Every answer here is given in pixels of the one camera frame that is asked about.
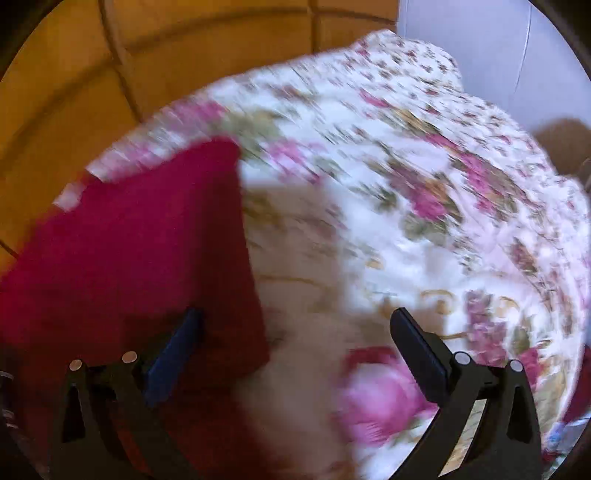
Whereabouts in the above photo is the dark red garment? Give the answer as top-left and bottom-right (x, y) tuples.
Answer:
(1, 138), (270, 479)

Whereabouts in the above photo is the floral quilt bedspread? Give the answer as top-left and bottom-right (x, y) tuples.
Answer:
(52, 28), (591, 480)

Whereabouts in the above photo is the brown wooden object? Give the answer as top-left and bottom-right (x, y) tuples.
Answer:
(533, 118), (591, 175)

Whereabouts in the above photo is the wooden panelled wardrobe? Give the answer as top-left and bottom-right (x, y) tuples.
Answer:
(1, 1), (399, 264)

